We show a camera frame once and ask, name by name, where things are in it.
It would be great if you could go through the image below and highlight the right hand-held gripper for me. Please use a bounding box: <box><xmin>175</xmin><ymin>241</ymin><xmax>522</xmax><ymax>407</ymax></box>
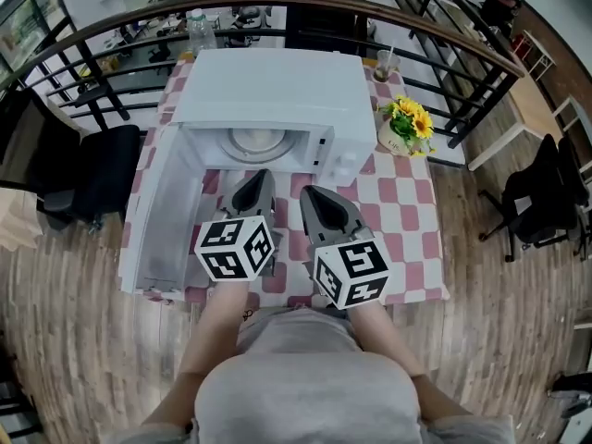
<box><xmin>300</xmin><ymin>185</ymin><xmax>391</xmax><ymax>311</ymax></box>

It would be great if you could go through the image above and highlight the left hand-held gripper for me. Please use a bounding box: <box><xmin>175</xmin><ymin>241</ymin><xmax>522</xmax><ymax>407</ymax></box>
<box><xmin>193</xmin><ymin>168</ymin><xmax>284</xmax><ymax>283</ymax></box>

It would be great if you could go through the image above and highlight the white microwave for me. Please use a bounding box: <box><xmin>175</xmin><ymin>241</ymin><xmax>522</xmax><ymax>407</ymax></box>
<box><xmin>117</xmin><ymin>48</ymin><xmax>378</xmax><ymax>295</ymax></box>

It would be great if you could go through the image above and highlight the person's left forearm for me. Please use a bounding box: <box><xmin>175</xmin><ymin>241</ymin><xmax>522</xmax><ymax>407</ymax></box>
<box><xmin>177</xmin><ymin>279</ymin><xmax>253</xmax><ymax>379</ymax></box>

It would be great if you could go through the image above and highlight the person's right forearm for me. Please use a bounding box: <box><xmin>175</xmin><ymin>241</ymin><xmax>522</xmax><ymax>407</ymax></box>
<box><xmin>346</xmin><ymin>302</ymin><xmax>427</xmax><ymax>379</ymax></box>

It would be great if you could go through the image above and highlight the glass microwave turntable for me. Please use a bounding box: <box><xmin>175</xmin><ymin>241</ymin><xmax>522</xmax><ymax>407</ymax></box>
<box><xmin>216</xmin><ymin>129</ymin><xmax>300</xmax><ymax>166</ymax></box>

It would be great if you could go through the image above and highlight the pink checkered tablecloth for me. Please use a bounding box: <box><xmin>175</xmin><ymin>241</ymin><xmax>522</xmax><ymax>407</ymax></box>
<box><xmin>120</xmin><ymin>57</ymin><xmax>450</xmax><ymax>307</ymax></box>

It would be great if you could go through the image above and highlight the sunflower pot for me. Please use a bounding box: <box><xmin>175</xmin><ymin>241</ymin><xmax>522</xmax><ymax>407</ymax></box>
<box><xmin>376</xmin><ymin>94</ymin><xmax>438</xmax><ymax>158</ymax></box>

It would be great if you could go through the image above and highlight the black chair with armrest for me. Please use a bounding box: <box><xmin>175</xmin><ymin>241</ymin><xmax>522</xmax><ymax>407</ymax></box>
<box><xmin>35</xmin><ymin>124</ymin><xmax>142</xmax><ymax>231</ymax></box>

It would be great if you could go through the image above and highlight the clear plastic cup with straw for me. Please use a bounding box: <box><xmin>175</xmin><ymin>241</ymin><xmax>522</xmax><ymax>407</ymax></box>
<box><xmin>373</xmin><ymin>46</ymin><xmax>401</xmax><ymax>84</ymax></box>

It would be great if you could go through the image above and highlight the clear plastic water bottle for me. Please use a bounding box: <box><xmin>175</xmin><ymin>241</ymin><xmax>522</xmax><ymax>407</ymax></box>
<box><xmin>187</xmin><ymin>7</ymin><xmax>218</xmax><ymax>60</ymax></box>

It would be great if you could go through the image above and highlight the person's grey shirt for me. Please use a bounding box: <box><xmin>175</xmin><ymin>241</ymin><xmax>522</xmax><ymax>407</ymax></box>
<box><xmin>99</xmin><ymin>309</ymin><xmax>515</xmax><ymax>444</ymax></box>

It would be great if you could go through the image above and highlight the black office chair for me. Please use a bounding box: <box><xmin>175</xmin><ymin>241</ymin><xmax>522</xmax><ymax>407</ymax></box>
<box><xmin>478</xmin><ymin>132</ymin><xmax>592</xmax><ymax>263</ymax></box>

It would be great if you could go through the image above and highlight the wooden table with white legs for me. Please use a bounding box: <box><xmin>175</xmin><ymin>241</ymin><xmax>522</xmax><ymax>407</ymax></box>
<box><xmin>466</xmin><ymin>80</ymin><xmax>574</xmax><ymax>172</ymax></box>

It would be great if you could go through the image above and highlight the brown paper bag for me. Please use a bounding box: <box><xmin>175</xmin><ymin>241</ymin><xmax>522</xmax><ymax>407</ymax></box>
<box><xmin>0</xmin><ymin>187</ymin><xmax>43</xmax><ymax>252</ymax></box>

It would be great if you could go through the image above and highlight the white folding table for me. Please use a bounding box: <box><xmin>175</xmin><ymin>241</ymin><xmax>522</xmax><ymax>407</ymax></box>
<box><xmin>521</xmin><ymin>29</ymin><xmax>557</xmax><ymax>82</ymax></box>

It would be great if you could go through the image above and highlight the long white desk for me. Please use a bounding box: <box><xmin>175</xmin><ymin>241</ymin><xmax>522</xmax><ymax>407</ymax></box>
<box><xmin>552</xmin><ymin>94</ymin><xmax>592</xmax><ymax>134</ymax></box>

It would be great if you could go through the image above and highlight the black bag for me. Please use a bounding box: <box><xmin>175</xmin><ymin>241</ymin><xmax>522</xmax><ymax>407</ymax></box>
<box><xmin>549</xmin><ymin>371</ymin><xmax>592</xmax><ymax>418</ymax></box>

